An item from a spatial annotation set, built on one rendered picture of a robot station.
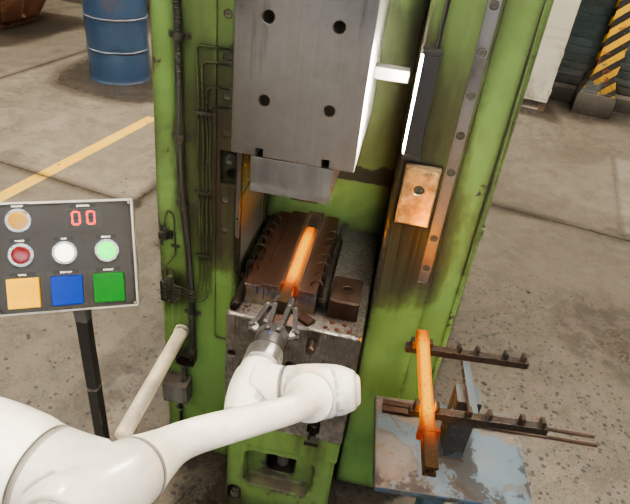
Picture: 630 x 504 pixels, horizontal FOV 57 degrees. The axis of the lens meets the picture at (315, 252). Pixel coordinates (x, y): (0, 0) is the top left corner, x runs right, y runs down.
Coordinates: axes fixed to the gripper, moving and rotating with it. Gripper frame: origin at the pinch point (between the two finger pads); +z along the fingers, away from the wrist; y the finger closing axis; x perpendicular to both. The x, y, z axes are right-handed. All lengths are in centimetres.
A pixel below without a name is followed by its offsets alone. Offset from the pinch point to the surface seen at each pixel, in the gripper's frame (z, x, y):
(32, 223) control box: -9, 16, -63
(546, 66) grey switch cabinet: 509, -66, 160
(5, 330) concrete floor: 57, -101, -140
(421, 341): -4.2, -1.8, 36.7
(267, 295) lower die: 5.2, -4.7, -6.0
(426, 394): -22.0, -1.3, 38.4
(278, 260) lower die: 17.4, -1.2, -6.0
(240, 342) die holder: -1.2, -18.4, -11.5
